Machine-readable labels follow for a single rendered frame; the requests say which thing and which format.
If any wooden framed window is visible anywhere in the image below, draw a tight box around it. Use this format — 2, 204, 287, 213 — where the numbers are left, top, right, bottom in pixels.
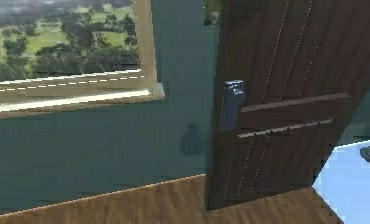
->
0, 0, 166, 120

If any dark grey door handle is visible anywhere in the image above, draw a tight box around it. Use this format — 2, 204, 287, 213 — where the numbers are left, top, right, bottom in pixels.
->
218, 79, 247, 133

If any dark brown wooden door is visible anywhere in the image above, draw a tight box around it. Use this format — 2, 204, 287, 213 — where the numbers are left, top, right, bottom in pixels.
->
204, 0, 370, 212

